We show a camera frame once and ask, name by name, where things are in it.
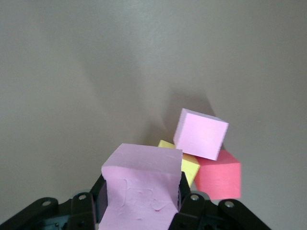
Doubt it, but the yellow foam cube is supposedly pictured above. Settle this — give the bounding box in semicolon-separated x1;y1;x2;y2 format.
157;139;201;189

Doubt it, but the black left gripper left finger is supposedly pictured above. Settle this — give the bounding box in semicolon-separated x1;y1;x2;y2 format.
0;174;108;230

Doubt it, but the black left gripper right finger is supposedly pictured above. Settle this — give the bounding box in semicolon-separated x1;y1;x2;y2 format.
168;171;270;230

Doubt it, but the red foam cube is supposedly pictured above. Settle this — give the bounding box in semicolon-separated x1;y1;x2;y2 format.
193;149;241;201

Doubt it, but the pink foam cube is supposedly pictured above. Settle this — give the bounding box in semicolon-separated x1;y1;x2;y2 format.
98;143;183;230
173;107;229;161

